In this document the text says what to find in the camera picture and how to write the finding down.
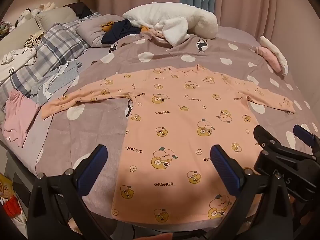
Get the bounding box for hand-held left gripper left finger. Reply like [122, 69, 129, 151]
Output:
[27, 144, 111, 240]

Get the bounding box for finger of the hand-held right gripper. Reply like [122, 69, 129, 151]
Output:
[293, 124, 320, 156]
[253, 124, 278, 153]

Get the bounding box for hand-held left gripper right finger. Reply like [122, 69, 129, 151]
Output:
[205, 144, 295, 240]

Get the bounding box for pink cartoon print shirt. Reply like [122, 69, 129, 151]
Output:
[41, 64, 297, 224]

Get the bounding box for mauve polka dot blanket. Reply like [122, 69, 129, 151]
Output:
[35, 33, 320, 228]

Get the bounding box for lilac bed sheet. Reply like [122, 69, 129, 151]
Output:
[0, 26, 261, 178]

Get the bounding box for pink rolled cloth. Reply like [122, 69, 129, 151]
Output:
[255, 45, 283, 73]

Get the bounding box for white rolled cloth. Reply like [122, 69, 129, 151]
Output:
[259, 35, 289, 76]

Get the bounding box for yellow bag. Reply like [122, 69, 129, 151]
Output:
[0, 173, 16, 201]

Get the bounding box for red bag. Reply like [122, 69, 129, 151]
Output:
[2, 196, 22, 217]

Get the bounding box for light pink garment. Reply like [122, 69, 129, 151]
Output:
[2, 90, 41, 148]

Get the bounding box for grey-blue garment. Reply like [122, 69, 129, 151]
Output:
[32, 59, 83, 105]

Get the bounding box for plaid quilt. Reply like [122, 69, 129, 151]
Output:
[0, 21, 91, 111]

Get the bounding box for white t-shirt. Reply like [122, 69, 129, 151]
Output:
[0, 47, 38, 83]

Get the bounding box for navy cloth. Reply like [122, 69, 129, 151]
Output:
[101, 20, 143, 44]

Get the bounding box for grey pillow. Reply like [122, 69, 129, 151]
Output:
[76, 12, 125, 47]

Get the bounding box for white fluffy plush blanket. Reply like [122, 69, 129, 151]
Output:
[122, 2, 219, 47]

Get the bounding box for beige headboard cushion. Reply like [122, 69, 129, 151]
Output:
[0, 17, 42, 53]
[35, 6, 80, 31]

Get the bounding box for dark pillow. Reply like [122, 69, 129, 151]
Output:
[64, 2, 94, 19]

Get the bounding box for colourful cloth bundle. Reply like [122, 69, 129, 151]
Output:
[0, 21, 11, 41]

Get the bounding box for white stuffed toys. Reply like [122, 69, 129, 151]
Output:
[16, 2, 58, 27]

